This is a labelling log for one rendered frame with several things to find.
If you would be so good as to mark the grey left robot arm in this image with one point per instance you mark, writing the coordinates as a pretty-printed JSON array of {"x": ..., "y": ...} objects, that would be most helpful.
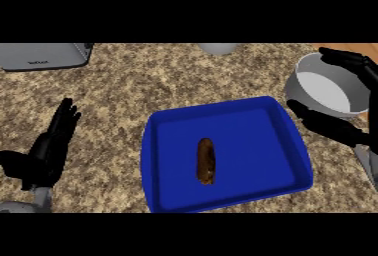
[{"x": 35, "y": 200}]

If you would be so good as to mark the blue tray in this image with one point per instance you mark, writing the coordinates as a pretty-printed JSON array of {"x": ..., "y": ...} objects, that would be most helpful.
[{"x": 226, "y": 155}]

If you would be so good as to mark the wooden board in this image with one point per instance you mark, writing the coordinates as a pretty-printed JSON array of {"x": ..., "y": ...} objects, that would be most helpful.
[{"x": 351, "y": 47}]

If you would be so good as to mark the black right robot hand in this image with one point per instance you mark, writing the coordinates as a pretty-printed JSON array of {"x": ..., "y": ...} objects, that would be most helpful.
[{"x": 340, "y": 128}]

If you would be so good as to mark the grey appliance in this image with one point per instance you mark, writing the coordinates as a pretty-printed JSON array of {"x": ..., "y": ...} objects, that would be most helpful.
[{"x": 44, "y": 56}]

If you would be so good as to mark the grey round container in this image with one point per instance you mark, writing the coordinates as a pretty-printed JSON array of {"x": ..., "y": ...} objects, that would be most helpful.
[{"x": 217, "y": 47}]

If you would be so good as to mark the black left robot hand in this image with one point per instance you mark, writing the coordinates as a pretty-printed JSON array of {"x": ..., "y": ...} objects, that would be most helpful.
[{"x": 44, "y": 150}]

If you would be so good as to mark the grey pot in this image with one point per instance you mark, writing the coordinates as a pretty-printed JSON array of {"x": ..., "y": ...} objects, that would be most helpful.
[{"x": 322, "y": 86}]

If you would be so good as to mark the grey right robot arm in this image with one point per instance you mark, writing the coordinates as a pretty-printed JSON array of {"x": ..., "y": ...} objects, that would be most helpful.
[{"x": 368, "y": 165}]

